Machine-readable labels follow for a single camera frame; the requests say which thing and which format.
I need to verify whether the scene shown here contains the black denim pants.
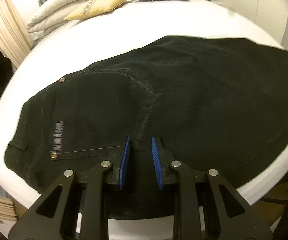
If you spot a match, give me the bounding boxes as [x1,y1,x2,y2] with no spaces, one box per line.
[3,35,288,219]

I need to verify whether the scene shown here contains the yellow patterned cushion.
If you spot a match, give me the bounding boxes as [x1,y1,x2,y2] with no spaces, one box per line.
[64,0,127,21]

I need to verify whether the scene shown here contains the folded beige duvet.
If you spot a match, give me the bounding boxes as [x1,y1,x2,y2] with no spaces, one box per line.
[26,0,88,43]

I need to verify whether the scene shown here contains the beige curtain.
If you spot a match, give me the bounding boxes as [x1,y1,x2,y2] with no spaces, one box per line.
[0,0,33,69]

